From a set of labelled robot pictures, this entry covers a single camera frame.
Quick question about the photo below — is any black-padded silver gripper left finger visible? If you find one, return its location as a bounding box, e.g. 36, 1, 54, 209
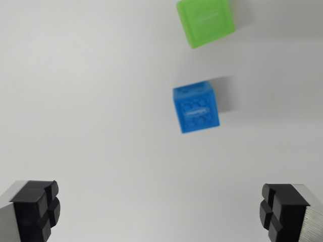
0, 179, 62, 242

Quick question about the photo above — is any black-padded silver gripper right finger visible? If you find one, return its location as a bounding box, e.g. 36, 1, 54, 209
259, 183, 323, 242

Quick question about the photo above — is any blue soft embossed cube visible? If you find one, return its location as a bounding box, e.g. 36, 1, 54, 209
172, 80, 220, 134

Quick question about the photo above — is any green soft embossed cube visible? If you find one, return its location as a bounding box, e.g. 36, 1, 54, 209
176, 0, 236, 49

